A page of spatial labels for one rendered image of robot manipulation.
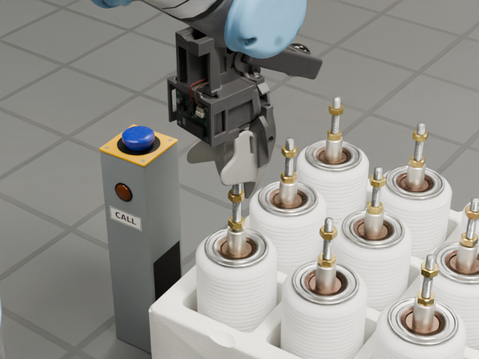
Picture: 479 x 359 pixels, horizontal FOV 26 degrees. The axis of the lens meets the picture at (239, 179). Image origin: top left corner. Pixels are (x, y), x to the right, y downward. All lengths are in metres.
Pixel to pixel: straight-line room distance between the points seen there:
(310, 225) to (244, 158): 0.20
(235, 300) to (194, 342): 0.07
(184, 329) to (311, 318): 0.17
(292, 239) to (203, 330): 0.16
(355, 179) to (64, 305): 0.47
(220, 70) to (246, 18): 0.26
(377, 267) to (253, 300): 0.15
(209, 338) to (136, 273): 0.20
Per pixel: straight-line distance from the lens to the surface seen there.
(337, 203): 1.37
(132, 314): 1.42
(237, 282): 1.19
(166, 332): 1.25
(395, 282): 1.26
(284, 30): 0.83
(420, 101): 2.04
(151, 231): 1.31
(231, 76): 1.06
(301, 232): 1.27
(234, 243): 1.20
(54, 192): 1.77
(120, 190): 1.29
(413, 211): 1.31
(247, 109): 1.08
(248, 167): 1.11
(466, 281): 1.19
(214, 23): 0.82
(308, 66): 1.12
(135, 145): 1.27
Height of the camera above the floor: 1.00
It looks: 34 degrees down
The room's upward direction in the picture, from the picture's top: straight up
